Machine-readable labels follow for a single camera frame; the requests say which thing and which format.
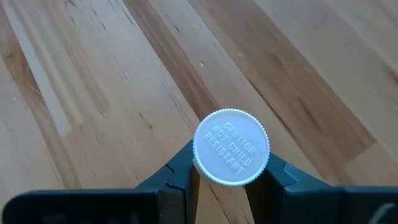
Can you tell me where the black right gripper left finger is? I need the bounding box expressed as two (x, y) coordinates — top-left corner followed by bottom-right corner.
(135, 139), (200, 224)

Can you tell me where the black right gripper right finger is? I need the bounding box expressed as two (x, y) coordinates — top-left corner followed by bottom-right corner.
(244, 152), (342, 224)

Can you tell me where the orange medicine bottle white cap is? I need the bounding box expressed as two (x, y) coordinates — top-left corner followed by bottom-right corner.
(192, 108), (271, 187)

